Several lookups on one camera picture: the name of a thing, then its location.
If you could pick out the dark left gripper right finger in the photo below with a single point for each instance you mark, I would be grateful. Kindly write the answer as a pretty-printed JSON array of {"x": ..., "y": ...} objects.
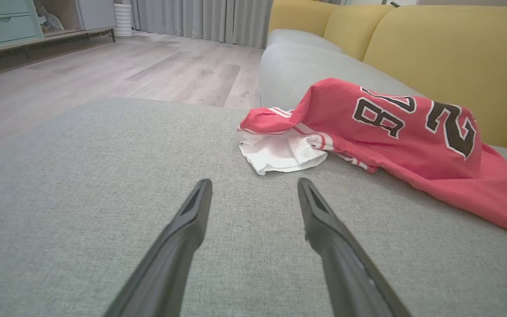
[{"x": 341, "y": 259}]

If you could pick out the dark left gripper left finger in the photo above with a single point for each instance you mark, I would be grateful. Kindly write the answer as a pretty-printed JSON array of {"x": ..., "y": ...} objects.
[{"x": 174, "y": 255}]

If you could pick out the red and white jersey garment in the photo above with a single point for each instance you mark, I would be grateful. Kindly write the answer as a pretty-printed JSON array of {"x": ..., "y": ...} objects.
[{"x": 412, "y": 154}]

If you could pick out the large grey sofa seat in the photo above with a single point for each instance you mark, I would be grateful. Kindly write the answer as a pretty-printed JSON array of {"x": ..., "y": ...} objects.
[{"x": 104, "y": 198}]

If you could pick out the long grey sofa seat cushion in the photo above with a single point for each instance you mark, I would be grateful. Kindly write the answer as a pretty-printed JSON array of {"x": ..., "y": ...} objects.
[{"x": 297, "y": 70}]

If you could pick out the short grey sofa seat cushion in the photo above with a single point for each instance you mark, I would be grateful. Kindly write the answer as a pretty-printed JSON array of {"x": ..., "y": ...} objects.
[{"x": 297, "y": 38}]

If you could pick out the medium yellow sofa back cushion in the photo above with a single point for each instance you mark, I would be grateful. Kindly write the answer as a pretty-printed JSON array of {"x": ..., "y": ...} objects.
[{"x": 354, "y": 26}]

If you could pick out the grey pleated curtain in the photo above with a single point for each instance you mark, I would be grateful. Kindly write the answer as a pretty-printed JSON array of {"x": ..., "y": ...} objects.
[{"x": 200, "y": 20}]

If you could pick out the large yellow sofa back cushion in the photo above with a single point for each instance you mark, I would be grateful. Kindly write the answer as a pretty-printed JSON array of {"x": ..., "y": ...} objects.
[{"x": 464, "y": 57}]

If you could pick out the white ribbed cylinder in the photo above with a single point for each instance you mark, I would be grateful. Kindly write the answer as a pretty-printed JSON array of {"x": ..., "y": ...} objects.
[{"x": 123, "y": 20}]

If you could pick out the grey and teal cabinet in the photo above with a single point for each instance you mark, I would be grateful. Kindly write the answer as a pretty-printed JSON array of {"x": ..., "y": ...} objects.
[{"x": 60, "y": 37}]

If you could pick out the small yellow sofa back cushion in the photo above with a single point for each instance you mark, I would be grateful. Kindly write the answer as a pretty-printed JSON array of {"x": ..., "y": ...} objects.
[{"x": 297, "y": 15}]

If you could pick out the grey cabinet door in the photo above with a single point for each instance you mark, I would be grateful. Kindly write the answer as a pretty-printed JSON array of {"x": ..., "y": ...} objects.
[{"x": 97, "y": 13}]

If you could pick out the grey plush toy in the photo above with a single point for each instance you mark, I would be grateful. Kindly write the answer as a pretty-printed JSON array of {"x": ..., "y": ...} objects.
[{"x": 50, "y": 20}]

